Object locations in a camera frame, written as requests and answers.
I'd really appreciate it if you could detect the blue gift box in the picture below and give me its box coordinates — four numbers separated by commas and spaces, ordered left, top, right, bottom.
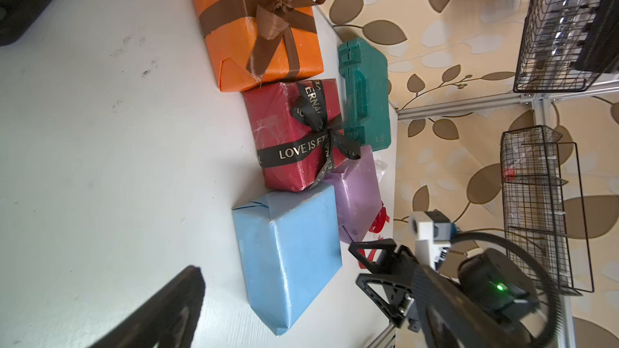
232, 183, 343, 336

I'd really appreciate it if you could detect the orange gift box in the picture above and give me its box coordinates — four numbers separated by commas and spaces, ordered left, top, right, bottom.
181, 0, 326, 93

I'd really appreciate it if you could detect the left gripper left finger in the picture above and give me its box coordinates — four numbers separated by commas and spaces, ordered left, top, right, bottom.
93, 266, 206, 347

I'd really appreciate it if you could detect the white ribbon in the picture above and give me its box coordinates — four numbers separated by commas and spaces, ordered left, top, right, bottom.
374, 159, 388, 182

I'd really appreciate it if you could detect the red ribbon bow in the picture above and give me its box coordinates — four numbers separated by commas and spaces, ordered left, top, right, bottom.
359, 205, 390, 270

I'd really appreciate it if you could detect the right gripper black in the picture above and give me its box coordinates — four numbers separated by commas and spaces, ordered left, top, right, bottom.
348, 238, 539, 333

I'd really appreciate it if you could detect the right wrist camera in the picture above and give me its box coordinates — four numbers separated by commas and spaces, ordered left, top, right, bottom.
409, 209, 457, 271

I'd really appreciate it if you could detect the red object in basket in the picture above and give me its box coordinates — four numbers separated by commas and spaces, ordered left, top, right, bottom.
503, 167, 516, 181

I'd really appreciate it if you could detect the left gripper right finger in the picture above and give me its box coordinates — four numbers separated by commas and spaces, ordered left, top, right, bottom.
412, 266, 527, 347

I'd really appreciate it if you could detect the dark red gift box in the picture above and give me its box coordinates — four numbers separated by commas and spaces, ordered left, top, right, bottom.
241, 77, 351, 193

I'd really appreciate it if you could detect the green plastic tool case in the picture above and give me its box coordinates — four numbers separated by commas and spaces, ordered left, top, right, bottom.
338, 38, 391, 151

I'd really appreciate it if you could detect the black wire basket back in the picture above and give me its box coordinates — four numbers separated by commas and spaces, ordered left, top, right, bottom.
514, 0, 618, 93

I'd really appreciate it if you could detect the black corrugated cable conduit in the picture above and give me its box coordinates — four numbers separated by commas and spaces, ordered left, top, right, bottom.
449, 230, 564, 348

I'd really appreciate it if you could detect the purple gift box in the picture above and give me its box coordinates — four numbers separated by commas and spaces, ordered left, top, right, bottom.
325, 146, 383, 244

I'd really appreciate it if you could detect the black wire basket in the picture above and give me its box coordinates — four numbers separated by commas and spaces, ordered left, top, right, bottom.
514, 0, 618, 93
501, 125, 595, 296

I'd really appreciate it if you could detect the black wire basket right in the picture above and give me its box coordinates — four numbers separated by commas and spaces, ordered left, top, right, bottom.
501, 125, 595, 296

